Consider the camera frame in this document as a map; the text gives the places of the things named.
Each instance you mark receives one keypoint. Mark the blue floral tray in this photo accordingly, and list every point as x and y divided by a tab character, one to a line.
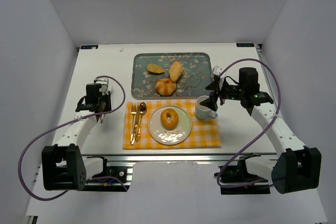
191	84

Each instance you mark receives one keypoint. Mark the white blue-handled mug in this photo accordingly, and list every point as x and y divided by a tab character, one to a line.
203	112

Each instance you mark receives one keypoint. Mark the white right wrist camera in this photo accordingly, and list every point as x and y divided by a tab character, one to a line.
216	71

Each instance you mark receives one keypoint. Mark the aluminium frame rail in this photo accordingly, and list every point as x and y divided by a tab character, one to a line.
165	157

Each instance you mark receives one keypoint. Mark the white floral plate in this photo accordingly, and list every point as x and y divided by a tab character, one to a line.
170	137

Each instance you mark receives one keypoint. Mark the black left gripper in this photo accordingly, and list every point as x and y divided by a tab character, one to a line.
106	102

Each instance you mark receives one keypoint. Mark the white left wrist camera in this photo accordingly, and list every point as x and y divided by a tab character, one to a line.
105	85

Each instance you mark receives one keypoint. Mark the golden bagel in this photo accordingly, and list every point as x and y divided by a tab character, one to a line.
169	119

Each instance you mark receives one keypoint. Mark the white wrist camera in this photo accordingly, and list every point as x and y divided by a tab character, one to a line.
216	71
105	85

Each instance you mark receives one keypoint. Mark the dark seeded bread slice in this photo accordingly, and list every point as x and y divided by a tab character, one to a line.
155	69

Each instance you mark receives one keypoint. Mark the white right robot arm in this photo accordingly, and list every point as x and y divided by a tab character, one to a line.
297	166

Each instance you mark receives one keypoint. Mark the yellow checkered placemat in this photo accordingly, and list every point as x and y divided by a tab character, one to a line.
204	133

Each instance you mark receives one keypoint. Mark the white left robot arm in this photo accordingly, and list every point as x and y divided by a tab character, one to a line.
64	168

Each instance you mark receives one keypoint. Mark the gold knife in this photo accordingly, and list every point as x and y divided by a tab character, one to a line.
137	127

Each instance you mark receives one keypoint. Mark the gold fork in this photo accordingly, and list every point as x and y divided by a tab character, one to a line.
133	113

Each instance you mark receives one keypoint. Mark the gold spoon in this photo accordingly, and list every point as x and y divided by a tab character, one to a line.
143	110

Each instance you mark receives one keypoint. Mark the round striped bun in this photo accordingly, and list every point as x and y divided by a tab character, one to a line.
165	87

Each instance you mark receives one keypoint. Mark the long golden bread roll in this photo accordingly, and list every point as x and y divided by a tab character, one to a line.
175	71

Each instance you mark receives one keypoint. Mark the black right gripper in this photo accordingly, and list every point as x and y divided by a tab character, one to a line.
218	92

